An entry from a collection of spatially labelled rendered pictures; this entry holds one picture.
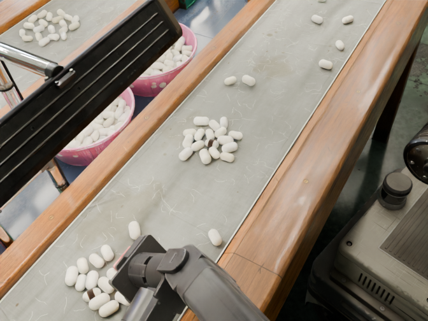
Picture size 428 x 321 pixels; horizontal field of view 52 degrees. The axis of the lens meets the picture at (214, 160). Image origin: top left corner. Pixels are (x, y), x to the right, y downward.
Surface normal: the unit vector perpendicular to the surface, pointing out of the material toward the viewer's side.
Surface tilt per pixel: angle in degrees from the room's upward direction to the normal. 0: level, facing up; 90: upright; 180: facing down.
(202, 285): 33
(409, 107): 0
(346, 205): 0
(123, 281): 51
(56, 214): 0
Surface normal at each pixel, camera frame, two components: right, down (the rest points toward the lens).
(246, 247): -0.07, -0.65
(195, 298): -0.65, -0.56
